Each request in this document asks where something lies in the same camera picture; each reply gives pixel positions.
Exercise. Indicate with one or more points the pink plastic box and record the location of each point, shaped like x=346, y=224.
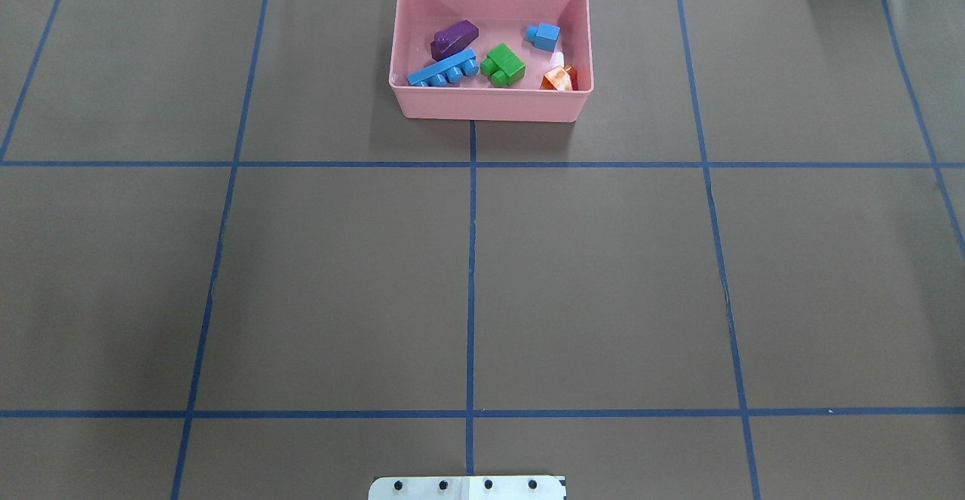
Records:
x=499, y=21

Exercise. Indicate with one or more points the purple toy block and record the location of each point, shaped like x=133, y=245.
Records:
x=449, y=41

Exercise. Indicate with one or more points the green toy block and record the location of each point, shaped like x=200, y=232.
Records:
x=502, y=66

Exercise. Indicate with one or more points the long blue toy block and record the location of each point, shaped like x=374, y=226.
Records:
x=449, y=71

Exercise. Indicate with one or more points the orange toy block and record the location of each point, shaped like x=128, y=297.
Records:
x=560, y=78

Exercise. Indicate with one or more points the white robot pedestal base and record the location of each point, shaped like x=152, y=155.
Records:
x=469, y=487

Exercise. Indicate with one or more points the small blue toy block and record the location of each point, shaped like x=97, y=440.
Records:
x=543, y=36

